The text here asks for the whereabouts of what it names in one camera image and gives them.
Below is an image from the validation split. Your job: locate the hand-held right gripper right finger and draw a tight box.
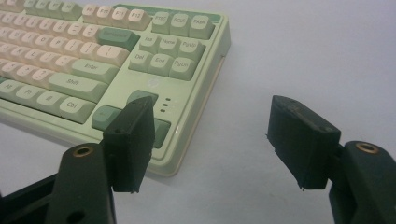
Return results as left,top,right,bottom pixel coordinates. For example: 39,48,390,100
266,95,342,191

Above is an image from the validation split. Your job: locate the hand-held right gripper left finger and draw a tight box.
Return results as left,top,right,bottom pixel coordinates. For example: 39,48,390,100
102,96,156,194

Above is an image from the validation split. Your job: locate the green and cream keyboard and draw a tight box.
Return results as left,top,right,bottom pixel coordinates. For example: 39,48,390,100
0,0,232,178

